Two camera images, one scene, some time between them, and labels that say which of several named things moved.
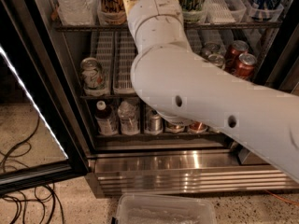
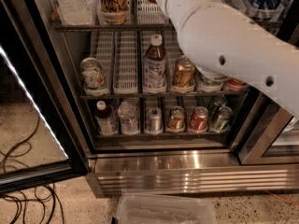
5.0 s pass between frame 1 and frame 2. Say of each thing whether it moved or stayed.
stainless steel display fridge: stayed
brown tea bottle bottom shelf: stayed
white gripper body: moved
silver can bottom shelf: stayed
